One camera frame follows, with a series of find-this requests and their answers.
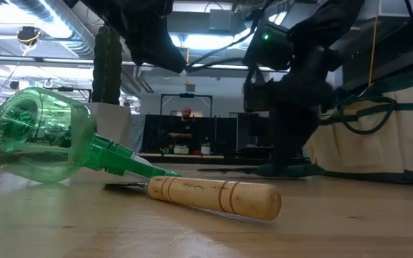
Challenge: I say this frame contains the green cactus plant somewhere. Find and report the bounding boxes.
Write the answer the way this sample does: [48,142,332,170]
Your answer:
[91,24,123,106]

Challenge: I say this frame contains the black partition desk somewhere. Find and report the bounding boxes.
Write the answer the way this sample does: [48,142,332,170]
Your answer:
[140,113,275,161]

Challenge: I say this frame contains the wooden-handled garden trowel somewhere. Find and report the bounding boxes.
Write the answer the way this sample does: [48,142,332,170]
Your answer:
[104,175,283,222]

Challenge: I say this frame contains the green transparent spray bottle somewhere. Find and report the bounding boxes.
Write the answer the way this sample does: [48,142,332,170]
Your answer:
[0,87,182,184]

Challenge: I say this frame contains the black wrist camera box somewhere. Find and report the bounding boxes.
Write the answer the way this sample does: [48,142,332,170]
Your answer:
[244,21,295,72]

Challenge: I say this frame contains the person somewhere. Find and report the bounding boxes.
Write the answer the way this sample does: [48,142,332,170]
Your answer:
[166,106,196,155]

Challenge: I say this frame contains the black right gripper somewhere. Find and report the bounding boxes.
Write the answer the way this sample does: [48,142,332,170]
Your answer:
[242,67,336,169]

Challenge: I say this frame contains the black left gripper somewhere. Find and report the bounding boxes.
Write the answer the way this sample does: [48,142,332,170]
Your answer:
[125,14,188,75]

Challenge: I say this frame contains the long ceiling light strip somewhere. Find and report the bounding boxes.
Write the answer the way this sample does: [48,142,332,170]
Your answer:
[186,63,286,72]

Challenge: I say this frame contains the green-handled pruning shears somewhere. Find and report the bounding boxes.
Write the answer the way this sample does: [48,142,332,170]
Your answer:
[197,163,322,179]

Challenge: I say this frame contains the yellow hanging cable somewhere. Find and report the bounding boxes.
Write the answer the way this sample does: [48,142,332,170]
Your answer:
[367,16,379,87]

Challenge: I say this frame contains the yellow ceiling cable reel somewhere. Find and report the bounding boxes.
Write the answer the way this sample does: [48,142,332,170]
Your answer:
[16,25,42,46]

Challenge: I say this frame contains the grey ceiling box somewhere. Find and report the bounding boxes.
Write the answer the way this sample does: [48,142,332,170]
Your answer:
[209,9,233,32]

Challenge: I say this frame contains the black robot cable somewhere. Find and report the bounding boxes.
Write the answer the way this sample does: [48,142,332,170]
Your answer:
[186,0,275,71]

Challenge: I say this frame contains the beige gardening bag green trim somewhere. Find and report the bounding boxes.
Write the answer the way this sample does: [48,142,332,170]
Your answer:
[303,73,413,186]

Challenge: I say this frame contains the black metal frame rig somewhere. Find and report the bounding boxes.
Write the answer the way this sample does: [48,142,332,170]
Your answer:
[160,92,214,118]

